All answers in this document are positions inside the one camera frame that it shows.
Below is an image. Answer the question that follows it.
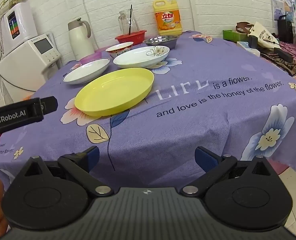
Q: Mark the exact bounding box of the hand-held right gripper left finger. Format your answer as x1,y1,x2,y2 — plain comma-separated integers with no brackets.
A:
19,145,114,197

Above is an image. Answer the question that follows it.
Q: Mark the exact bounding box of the patterned brown cloth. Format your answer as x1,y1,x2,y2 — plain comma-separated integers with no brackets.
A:
260,42,296,77

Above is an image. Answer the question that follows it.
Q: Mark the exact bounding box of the yellow detergent bottle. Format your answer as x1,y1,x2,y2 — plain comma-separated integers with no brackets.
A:
152,0,183,36

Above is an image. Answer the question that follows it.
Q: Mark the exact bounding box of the brown bag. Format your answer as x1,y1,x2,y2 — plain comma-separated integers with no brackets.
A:
235,22,254,34

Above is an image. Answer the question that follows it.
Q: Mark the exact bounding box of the pink translucent plastic bowl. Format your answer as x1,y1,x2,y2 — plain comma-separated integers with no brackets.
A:
79,52,103,66

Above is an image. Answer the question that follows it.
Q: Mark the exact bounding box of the yellow plastic plate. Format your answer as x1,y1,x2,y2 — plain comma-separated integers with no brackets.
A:
74,68,155,117

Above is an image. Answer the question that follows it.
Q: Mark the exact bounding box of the purple floral tablecloth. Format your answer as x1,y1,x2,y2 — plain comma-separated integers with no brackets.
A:
0,30,296,193

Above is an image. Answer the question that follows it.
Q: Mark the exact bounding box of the white plate with blue rim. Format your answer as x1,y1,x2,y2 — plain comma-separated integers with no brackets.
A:
63,58,111,85

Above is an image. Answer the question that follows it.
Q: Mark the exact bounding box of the white power strip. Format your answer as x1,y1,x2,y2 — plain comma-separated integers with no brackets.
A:
236,41,261,57

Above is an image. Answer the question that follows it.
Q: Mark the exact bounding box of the white wall water purifier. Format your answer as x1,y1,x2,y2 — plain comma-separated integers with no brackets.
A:
0,2,39,57

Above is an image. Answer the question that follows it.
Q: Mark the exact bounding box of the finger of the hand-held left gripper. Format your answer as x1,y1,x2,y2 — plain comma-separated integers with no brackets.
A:
39,96,59,117

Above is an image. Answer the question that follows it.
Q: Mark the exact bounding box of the stainless steel bowl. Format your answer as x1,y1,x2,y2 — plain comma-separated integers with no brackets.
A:
142,35,180,50

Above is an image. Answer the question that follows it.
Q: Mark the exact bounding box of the black small appliance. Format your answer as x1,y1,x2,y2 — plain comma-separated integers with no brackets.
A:
277,15,295,44

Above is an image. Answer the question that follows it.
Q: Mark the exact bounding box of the cream printed tote bag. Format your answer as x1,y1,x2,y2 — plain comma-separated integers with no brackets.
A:
247,21,281,51

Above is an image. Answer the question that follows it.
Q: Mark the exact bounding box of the white bowl with red pattern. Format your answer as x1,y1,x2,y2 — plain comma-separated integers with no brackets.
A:
105,41,134,58

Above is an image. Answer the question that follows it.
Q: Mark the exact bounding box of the red plastic basket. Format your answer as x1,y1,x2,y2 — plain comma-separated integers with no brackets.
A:
114,29,148,44

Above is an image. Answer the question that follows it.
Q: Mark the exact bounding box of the green box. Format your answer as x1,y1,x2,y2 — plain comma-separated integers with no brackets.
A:
222,29,249,43

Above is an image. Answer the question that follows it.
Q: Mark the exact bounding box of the black power brick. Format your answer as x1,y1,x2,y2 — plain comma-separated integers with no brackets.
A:
273,47,294,63

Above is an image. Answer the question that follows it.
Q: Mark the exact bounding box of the wall picture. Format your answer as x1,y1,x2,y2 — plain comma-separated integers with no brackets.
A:
272,0,295,23

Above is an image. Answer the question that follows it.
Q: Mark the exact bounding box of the white thermos jug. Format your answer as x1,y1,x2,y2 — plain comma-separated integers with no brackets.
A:
67,17,95,61

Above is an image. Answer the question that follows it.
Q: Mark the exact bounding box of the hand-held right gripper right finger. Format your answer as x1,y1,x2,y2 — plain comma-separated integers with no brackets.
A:
181,146,276,197

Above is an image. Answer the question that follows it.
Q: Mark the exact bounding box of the white countertop water dispenser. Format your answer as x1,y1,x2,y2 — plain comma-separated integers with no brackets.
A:
0,33,62,103

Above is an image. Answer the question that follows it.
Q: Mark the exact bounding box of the white plate with floral print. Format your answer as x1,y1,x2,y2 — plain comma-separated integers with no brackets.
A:
113,45,170,69

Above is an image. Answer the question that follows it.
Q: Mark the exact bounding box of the clear drinking glass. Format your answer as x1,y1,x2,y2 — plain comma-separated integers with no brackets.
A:
117,8,140,36

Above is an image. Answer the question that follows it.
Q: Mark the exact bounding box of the black stirring stick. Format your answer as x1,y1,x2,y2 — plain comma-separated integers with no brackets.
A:
128,4,133,35

